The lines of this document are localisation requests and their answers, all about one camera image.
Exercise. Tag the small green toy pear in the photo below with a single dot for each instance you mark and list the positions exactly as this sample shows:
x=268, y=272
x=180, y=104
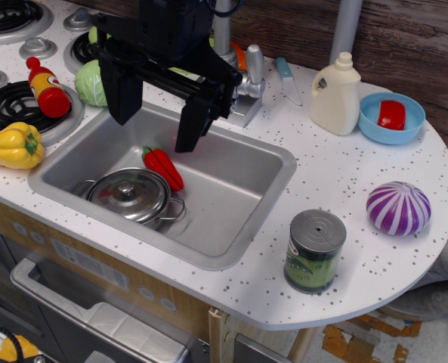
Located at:
x=92, y=35

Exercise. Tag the back right black burner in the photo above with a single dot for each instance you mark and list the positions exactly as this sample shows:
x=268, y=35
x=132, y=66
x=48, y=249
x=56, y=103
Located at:
x=78, y=53

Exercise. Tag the light blue bowl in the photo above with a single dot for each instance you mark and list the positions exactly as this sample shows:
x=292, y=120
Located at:
x=367, y=123

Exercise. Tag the yellow object with black cable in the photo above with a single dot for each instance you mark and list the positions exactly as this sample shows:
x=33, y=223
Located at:
x=16, y=348

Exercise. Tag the red toy food slice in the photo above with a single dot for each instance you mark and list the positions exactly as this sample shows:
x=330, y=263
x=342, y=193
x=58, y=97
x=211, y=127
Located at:
x=392, y=115

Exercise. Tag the blue handled toy knife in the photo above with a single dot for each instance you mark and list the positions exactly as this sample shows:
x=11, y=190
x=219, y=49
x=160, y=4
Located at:
x=289, y=86

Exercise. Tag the red toy chili pepper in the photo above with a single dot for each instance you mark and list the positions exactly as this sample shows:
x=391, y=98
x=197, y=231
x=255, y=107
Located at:
x=158, y=161

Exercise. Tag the red yellow ketchup bottle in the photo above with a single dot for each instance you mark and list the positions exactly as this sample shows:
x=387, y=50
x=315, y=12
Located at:
x=47, y=91

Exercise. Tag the purple white striped onion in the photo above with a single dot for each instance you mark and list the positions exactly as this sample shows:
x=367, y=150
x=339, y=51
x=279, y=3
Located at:
x=398, y=208

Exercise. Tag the silver toy faucet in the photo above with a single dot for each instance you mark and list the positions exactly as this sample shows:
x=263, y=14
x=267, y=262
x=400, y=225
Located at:
x=248, y=95

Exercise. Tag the black burner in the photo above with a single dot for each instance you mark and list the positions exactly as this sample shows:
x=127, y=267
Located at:
x=17, y=104
x=78, y=53
x=22, y=20

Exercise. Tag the silver oven door handle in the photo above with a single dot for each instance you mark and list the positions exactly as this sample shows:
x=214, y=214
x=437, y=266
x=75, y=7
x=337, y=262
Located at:
x=88, y=329

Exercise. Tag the yellow toy bell pepper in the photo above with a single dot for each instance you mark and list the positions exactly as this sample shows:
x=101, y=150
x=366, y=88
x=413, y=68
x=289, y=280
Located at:
x=20, y=146

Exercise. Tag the steel pot with lid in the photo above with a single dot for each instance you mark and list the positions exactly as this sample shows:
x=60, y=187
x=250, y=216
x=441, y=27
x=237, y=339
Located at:
x=140, y=195

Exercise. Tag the silver toy sink basin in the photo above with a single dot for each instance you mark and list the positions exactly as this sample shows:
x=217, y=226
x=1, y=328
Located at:
x=231, y=182

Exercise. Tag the cream detergent bottle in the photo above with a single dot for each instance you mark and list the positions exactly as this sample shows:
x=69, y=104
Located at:
x=335, y=99

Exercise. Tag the orange toy carrot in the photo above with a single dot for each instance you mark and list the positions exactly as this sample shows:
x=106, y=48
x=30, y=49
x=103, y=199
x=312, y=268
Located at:
x=240, y=56

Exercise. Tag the front left black burner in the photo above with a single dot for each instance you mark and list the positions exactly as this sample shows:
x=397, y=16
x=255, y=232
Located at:
x=17, y=104

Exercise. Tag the grey vertical pole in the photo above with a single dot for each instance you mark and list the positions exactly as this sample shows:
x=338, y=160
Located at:
x=345, y=28

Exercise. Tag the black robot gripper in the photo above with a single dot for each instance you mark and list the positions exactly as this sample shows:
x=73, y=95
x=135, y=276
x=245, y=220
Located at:
x=168, y=46

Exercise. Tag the green toy cabbage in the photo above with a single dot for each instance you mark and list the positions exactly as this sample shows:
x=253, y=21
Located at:
x=89, y=85

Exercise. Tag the back left black burner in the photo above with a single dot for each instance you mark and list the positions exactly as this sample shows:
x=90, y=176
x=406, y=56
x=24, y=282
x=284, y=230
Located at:
x=22, y=20

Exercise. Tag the green labelled toy can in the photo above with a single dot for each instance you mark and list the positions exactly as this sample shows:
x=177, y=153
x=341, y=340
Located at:
x=316, y=238

